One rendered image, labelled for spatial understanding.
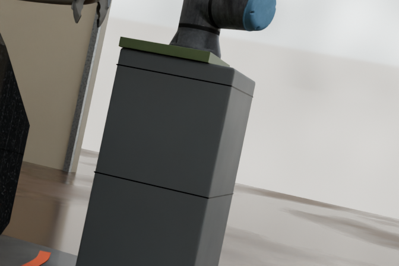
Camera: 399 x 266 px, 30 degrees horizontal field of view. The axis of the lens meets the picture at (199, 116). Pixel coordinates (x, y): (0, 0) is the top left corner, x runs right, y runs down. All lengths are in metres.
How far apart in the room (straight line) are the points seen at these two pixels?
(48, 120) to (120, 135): 4.56
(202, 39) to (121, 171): 0.53
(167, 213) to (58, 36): 4.78
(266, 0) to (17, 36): 4.96
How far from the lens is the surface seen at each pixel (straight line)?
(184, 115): 2.41
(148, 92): 2.45
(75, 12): 1.98
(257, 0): 2.45
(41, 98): 7.06
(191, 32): 2.57
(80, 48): 6.96
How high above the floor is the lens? 0.64
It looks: 1 degrees up
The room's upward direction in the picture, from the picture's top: 12 degrees clockwise
